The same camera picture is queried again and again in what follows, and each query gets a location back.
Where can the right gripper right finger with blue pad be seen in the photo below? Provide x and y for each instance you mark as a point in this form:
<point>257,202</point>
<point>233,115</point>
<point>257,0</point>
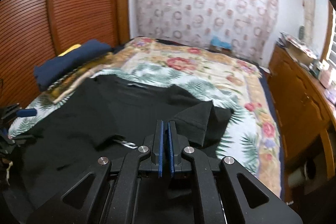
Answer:
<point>175,157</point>

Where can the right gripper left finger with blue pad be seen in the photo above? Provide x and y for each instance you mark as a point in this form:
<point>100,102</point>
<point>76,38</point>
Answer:
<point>157,150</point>

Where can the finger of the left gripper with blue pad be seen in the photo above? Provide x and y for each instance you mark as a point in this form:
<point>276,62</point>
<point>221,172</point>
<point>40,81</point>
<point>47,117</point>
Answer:
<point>23,113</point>

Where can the black printed t-shirt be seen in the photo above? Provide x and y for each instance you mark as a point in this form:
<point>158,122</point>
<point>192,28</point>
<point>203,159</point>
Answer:
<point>100,114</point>

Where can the gold patterned folded cloth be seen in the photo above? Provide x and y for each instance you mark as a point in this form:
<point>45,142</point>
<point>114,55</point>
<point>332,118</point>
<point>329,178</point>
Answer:
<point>67,85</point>

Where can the navy folded garment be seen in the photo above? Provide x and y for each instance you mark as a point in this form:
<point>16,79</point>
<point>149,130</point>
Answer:
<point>56,68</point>

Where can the palm leaf bed sheet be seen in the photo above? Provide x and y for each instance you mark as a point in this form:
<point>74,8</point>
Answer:
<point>113,111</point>

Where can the floral bed blanket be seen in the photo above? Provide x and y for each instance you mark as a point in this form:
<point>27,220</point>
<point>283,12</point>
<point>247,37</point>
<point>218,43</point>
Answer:
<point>210,69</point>

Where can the yellow plush toy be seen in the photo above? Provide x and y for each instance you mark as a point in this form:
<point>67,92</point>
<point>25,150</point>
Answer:
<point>74,47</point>

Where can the cardboard box with blue cloth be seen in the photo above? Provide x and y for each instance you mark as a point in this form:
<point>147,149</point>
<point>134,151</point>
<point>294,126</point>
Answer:
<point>217,45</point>

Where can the wooden louvered wardrobe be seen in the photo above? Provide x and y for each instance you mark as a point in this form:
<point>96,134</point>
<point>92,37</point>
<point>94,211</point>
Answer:
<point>34,31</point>

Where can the circle patterned sheer curtain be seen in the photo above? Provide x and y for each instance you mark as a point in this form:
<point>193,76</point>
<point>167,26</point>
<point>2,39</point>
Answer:
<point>244,24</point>

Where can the wooden sideboard cabinet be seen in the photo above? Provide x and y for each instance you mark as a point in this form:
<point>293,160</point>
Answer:
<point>306,121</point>

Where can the open cardboard box with clutter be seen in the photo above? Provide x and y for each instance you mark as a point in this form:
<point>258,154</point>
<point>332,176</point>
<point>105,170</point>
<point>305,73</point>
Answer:
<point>297,49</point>

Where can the small round desk fan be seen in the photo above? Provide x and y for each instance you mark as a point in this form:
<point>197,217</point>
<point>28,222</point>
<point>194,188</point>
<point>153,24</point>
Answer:
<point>301,33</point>

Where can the pink jar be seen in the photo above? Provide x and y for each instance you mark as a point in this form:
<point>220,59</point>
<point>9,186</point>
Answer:
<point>326,77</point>

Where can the cream tied side curtain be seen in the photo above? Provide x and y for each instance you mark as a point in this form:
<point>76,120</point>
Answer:
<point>308,6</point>

